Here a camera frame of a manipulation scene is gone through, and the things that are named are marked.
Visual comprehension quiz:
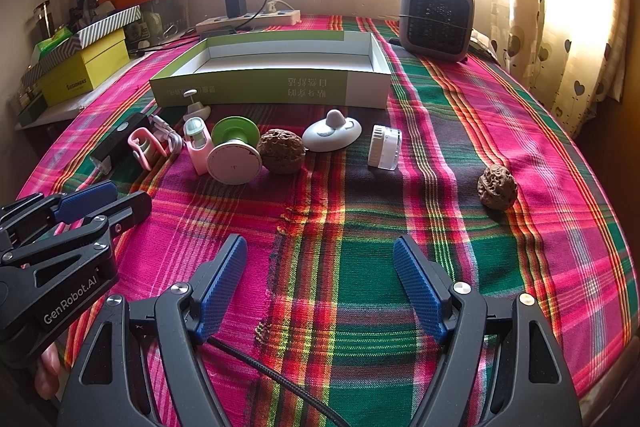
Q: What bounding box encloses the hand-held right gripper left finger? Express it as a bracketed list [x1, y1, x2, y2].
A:
[56, 234, 249, 427]

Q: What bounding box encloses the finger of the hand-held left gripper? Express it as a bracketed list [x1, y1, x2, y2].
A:
[0, 181, 119, 253]
[0, 192, 153, 310]

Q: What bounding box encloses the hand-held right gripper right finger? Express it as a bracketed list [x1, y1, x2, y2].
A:
[392, 234, 583, 427]

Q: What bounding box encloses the pink loop clip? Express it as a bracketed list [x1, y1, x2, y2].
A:
[128, 127, 168, 170]

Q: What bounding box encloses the white cable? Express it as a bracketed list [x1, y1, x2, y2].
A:
[150, 114, 187, 155]

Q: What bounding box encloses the pink device with green cap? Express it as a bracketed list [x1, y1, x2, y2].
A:
[183, 118, 213, 176]

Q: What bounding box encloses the green and white spool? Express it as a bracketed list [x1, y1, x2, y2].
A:
[206, 116, 263, 185]

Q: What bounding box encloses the small white knob stand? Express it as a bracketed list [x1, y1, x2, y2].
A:
[182, 90, 212, 120]

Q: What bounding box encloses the brown walnut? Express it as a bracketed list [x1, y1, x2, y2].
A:
[477, 166, 518, 210]
[257, 128, 306, 175]

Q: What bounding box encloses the white ribbed cylinder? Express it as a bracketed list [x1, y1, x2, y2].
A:
[367, 124, 403, 171]

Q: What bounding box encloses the white round panda gadget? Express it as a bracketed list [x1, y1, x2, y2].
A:
[302, 109, 363, 152]

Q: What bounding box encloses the green and white cardboard box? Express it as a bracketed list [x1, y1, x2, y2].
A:
[149, 29, 392, 108]

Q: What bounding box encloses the person's left hand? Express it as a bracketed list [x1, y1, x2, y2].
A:
[35, 342, 62, 400]

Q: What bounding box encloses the dark green box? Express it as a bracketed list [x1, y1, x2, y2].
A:
[17, 99, 51, 128]

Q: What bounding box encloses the yellow box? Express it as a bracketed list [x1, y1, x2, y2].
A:
[39, 28, 131, 105]

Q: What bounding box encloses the green tissue pack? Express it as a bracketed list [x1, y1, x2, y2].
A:
[34, 28, 73, 58]

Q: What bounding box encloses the grey striped box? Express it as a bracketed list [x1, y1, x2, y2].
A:
[20, 5, 142, 88]

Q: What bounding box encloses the glass jar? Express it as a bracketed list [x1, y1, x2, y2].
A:
[32, 0, 68, 42]

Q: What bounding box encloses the clear plastic container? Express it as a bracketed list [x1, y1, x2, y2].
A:
[140, 0, 193, 42]

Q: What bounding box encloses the white power strip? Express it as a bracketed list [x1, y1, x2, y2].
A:
[195, 9, 302, 35]

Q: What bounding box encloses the grey space heater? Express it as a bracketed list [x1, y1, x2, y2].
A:
[398, 0, 476, 62]

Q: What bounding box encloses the cream heart print curtain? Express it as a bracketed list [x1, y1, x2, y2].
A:
[492, 0, 631, 138]

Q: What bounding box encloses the black braided cable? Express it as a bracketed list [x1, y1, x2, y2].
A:
[207, 336, 351, 427]

